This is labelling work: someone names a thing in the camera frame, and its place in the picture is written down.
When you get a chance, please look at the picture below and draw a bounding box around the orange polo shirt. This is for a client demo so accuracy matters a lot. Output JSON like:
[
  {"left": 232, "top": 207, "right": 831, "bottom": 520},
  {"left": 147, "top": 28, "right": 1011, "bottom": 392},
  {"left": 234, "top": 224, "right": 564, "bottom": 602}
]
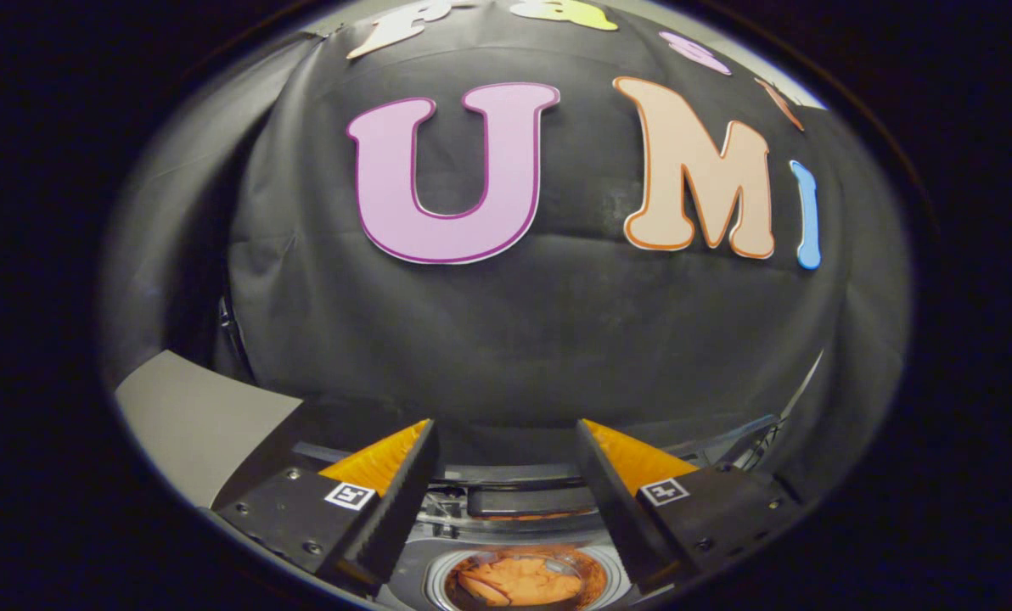
[{"left": 447, "top": 550, "right": 607, "bottom": 610}]

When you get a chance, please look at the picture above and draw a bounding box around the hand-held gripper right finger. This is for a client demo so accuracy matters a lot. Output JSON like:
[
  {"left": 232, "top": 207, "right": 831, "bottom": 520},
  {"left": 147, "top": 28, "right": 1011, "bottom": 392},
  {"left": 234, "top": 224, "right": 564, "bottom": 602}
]
[{"left": 576, "top": 418, "right": 802, "bottom": 595}]

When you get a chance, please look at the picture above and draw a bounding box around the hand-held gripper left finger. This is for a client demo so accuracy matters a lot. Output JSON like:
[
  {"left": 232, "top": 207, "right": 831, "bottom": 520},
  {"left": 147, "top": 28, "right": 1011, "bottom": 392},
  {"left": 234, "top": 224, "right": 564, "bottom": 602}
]
[{"left": 211, "top": 418, "right": 441, "bottom": 595}]

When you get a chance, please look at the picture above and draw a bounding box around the metal light stand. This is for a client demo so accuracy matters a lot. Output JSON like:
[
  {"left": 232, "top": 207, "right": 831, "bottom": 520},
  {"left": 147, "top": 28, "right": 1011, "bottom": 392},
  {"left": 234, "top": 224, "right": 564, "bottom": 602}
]
[{"left": 727, "top": 350, "right": 825, "bottom": 472}]

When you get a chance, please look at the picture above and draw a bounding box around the beige and black cabinet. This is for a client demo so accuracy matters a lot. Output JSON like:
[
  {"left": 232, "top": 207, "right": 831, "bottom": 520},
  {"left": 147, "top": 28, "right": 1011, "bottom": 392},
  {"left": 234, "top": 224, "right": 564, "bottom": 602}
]
[{"left": 114, "top": 350, "right": 426, "bottom": 510}]

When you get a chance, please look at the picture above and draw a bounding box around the grey washing machine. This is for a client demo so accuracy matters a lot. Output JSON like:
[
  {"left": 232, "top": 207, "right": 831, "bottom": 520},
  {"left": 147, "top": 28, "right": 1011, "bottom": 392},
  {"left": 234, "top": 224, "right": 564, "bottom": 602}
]
[{"left": 379, "top": 509, "right": 643, "bottom": 611}]

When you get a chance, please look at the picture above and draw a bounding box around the black backdrop cloth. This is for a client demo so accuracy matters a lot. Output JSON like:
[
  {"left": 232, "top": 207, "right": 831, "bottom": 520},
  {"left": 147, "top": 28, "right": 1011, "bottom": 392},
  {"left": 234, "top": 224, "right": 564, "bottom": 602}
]
[{"left": 103, "top": 0, "right": 913, "bottom": 502}]

